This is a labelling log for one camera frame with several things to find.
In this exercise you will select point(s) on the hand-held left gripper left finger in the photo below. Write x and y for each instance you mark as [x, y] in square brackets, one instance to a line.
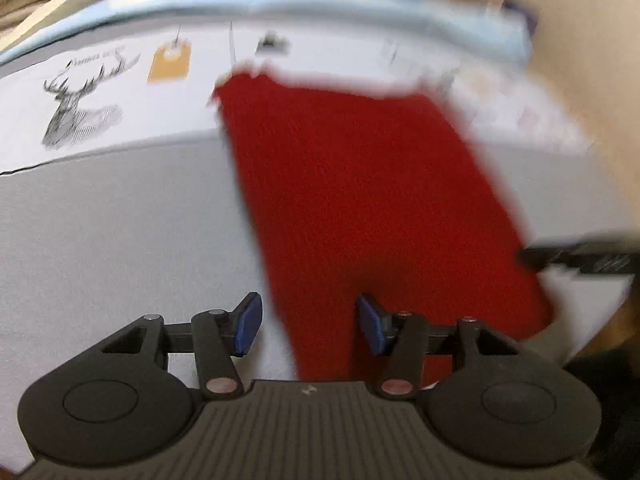
[248, 321]

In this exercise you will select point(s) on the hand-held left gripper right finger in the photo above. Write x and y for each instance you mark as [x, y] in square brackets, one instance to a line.
[370, 324]

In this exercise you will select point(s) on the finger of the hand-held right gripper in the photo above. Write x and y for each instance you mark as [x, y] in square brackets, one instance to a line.
[575, 256]

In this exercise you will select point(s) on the red knit sweater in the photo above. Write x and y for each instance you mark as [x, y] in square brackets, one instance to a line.
[360, 185]

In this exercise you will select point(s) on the grey bed sheet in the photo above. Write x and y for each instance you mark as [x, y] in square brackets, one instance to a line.
[125, 235]

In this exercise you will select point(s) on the white printed blanket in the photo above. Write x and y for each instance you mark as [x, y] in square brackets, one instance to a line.
[125, 120]

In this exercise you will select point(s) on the beige bed frame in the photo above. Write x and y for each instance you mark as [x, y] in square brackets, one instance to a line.
[75, 0]

